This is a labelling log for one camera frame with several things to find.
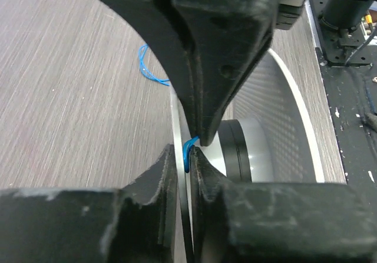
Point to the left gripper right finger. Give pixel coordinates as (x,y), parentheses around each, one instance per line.
(277,222)

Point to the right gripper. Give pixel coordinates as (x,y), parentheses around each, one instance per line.
(230,37)

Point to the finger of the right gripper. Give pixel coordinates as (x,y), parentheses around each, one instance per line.
(166,33)

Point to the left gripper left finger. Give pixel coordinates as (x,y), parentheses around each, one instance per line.
(136,223)

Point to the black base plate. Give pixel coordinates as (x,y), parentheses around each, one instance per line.
(346,51)

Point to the white cable spool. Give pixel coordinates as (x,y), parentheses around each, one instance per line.
(270,139)

